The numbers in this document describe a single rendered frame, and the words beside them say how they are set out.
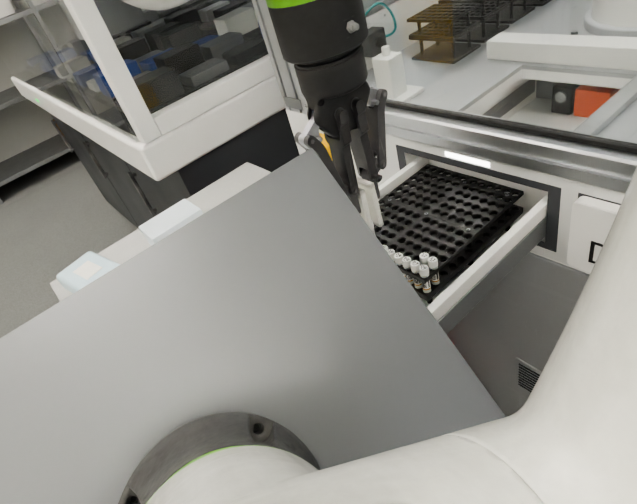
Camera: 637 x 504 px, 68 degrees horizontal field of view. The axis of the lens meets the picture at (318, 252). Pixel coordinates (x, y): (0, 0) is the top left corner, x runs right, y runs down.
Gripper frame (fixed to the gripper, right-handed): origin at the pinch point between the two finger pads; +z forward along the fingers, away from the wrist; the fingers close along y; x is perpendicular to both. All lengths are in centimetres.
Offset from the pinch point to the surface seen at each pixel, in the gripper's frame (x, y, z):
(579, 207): 18.9, -18.5, 5.6
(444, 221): 4.4, -9.9, 7.7
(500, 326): 6.0, -19.9, 39.5
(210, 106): -79, -18, 6
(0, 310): -224, 78, 97
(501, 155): 7.0, -20.0, 1.9
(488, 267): 13.5, -6.9, 9.6
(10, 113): -424, 7, 52
